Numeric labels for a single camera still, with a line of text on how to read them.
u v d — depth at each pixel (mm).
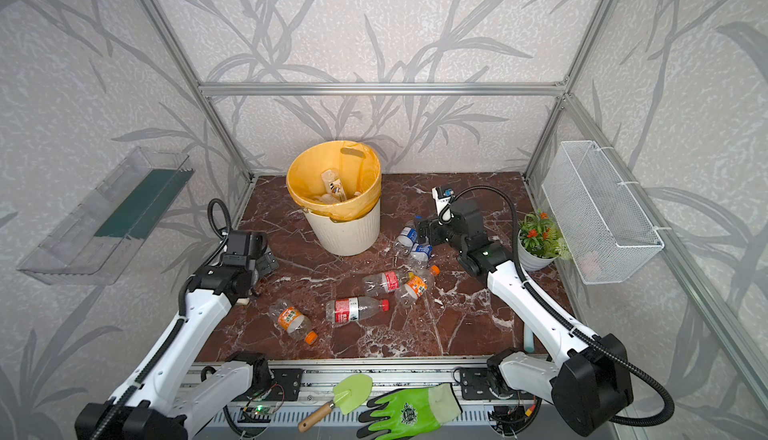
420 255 935
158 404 397
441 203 688
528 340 785
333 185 937
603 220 629
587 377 382
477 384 732
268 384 718
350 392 721
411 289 849
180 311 476
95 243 639
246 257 597
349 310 804
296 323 831
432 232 693
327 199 913
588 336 411
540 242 840
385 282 872
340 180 951
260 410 707
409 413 687
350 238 866
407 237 964
